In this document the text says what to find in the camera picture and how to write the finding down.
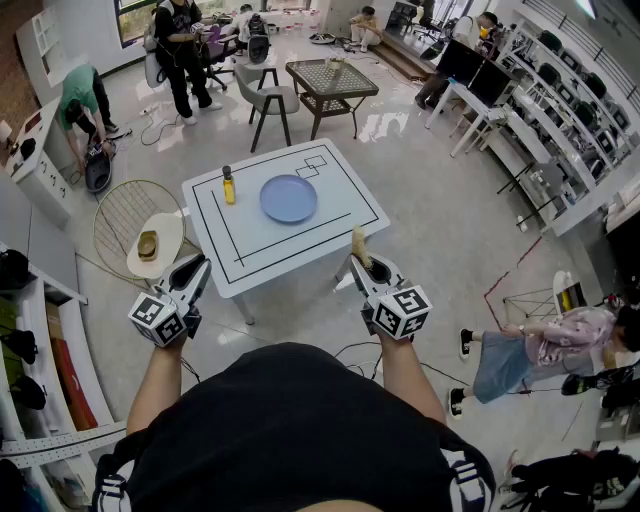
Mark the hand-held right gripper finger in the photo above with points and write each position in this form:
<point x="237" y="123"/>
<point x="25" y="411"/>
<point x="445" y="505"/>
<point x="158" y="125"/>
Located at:
<point x="359" y="277"/>
<point x="390" y="267"/>

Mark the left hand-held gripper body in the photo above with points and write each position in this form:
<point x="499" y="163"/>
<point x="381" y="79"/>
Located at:
<point x="157" y="317"/>

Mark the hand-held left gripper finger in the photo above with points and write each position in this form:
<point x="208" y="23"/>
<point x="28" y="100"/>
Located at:
<point x="201" y="282"/>
<point x="176" y="267"/>

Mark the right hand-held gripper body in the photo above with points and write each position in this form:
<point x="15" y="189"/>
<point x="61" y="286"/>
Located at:
<point x="400" y="310"/>

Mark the blue round plate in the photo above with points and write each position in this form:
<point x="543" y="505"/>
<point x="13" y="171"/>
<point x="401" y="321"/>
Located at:
<point x="289" y="199"/>

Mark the person's right forearm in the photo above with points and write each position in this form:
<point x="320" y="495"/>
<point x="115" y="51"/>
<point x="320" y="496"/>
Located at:
<point x="407" y="375"/>

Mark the person's left forearm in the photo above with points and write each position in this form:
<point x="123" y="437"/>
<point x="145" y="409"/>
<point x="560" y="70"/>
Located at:
<point x="152" y="385"/>

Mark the cream seat cushion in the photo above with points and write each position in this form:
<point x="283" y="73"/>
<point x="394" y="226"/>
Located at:
<point x="167" y="235"/>

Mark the wooden bowl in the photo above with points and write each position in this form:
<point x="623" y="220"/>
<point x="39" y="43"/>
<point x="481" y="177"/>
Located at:
<point x="148" y="246"/>

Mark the white table with black lines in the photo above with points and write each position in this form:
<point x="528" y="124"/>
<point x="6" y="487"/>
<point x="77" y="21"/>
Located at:
<point x="300" y="240"/>

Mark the white storage shelf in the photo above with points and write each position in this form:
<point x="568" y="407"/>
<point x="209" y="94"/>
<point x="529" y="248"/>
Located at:
<point x="75" y="350"/>

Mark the yellow liquid bottle black cap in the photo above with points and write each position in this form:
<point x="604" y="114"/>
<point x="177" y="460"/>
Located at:
<point x="229" y="190"/>

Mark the black basket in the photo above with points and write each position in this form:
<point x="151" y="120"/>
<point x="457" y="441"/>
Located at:
<point x="97" y="172"/>

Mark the person's black shirt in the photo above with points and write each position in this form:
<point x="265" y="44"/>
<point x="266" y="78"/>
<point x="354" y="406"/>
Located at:
<point x="295" y="430"/>

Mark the white cabinet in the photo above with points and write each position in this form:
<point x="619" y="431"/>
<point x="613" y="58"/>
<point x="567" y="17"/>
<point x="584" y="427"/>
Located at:
<point x="37" y="170"/>

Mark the white desk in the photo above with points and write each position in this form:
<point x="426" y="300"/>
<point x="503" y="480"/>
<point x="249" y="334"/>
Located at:
<point x="470" y="112"/>

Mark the dark glass-top coffee table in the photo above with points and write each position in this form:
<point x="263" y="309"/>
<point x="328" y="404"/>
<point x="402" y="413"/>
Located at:
<point x="330" y="82"/>

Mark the grey chair with black legs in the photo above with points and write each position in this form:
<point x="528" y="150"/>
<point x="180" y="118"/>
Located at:
<point x="272" y="97"/>

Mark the black monitor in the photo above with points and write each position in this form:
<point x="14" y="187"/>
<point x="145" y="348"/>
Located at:
<point x="460" y="62"/>
<point x="492" y="82"/>

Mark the long white shelving unit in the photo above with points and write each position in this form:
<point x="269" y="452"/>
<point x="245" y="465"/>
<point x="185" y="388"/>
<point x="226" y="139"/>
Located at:
<point x="560" y="130"/>

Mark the purple office chair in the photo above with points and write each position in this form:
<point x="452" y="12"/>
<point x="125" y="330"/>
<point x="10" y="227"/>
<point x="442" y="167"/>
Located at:
<point x="220" y="47"/>

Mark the black office chair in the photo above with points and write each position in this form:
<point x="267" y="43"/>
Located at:
<point x="258" y="49"/>

